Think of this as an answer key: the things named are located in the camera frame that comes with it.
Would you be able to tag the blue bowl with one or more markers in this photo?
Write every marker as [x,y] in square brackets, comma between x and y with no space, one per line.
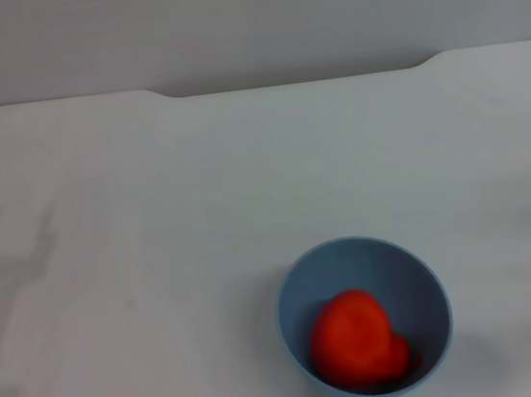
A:
[380,266]

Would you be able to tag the orange toy fruit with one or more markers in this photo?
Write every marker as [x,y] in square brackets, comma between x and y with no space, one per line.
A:
[352,333]

